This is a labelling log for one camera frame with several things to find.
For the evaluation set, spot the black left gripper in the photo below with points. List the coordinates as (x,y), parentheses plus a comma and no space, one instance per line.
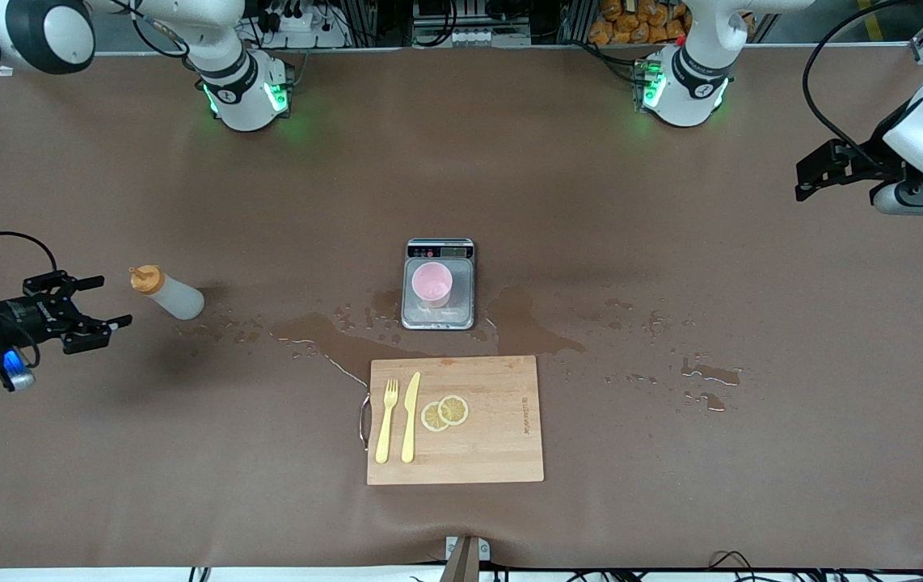
(870,161)

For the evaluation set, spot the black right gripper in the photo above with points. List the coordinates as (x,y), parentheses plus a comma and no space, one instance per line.
(15,314)

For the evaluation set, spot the orange packaged snacks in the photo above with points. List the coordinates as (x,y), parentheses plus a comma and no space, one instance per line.
(631,20)

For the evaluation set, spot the lemon slice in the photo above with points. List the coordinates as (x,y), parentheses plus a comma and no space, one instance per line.
(431,419)
(455,409)

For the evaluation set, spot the metal bracket with post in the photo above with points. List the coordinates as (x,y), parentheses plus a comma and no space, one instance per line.
(465,562)

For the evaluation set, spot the yellow plastic fork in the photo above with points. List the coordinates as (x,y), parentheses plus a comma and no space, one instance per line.
(385,428)

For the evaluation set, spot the white power strip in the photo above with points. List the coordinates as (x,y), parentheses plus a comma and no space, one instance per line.
(308,32)

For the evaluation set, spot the pink plastic cup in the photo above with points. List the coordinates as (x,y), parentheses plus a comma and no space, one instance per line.
(432,283)

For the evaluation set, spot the white squeeze bottle orange cap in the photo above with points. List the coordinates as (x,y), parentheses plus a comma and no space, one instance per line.
(179,301)

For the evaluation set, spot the yellow plastic knife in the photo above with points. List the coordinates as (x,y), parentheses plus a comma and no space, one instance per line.
(410,420)

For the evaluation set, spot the steel digital kitchen scale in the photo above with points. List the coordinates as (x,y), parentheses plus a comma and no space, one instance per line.
(461,311)

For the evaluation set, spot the grey socket strip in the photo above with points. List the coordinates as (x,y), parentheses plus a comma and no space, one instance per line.
(478,36)

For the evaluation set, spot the wooden cutting board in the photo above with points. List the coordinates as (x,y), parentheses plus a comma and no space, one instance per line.
(494,436)

